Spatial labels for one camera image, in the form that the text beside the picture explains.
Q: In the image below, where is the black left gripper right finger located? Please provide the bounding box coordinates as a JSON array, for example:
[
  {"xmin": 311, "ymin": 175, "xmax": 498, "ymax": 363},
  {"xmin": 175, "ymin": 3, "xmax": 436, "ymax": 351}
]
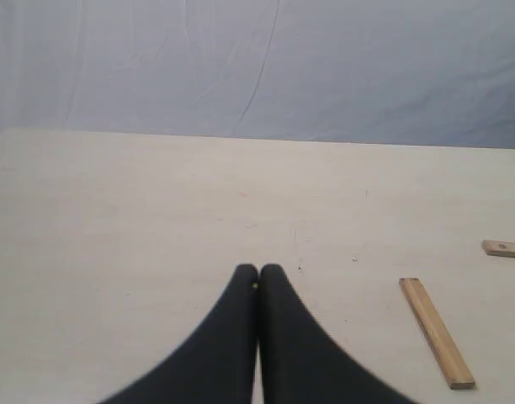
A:
[{"xmin": 259, "ymin": 263, "xmax": 412, "ymax": 403}]

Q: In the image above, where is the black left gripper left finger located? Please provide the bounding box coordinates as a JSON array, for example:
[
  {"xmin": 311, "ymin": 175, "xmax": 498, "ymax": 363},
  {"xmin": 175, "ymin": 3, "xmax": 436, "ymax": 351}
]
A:
[{"xmin": 104, "ymin": 263, "xmax": 258, "ymax": 403}]

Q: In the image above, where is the wooden stick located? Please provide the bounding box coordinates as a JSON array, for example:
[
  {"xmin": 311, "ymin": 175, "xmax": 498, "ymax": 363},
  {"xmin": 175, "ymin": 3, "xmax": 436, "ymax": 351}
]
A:
[
  {"xmin": 481, "ymin": 240, "xmax": 515, "ymax": 258},
  {"xmin": 399, "ymin": 278, "xmax": 475, "ymax": 391}
]

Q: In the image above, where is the grey backdrop cloth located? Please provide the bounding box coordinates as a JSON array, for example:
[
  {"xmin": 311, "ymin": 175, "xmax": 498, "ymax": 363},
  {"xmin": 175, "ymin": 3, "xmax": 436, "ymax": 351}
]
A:
[{"xmin": 0, "ymin": 1, "xmax": 515, "ymax": 149}]

